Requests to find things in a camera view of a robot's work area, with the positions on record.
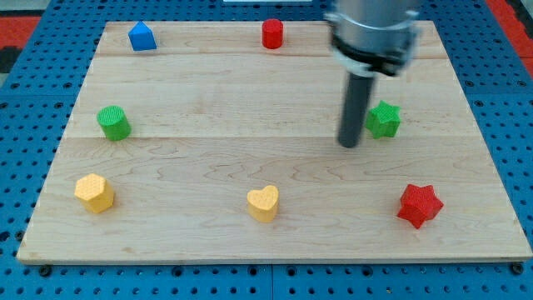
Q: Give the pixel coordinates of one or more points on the green star block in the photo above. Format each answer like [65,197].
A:
[383,120]

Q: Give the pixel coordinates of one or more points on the red star block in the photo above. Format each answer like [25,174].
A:
[419,204]

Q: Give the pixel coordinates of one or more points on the yellow heart block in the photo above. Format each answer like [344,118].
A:
[263,204]

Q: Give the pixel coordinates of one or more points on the light wooden board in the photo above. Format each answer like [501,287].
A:
[215,115]

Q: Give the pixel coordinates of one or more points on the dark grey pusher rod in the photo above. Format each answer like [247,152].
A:
[356,99]

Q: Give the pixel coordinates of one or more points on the red cylinder block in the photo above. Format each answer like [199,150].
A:
[272,33]

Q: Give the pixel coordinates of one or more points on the green cylinder block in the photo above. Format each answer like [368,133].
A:
[113,122]

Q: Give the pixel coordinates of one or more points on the blue pentagon block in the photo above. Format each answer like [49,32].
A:
[141,37]

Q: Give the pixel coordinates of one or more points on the yellow hexagon block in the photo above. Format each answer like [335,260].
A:
[94,192]

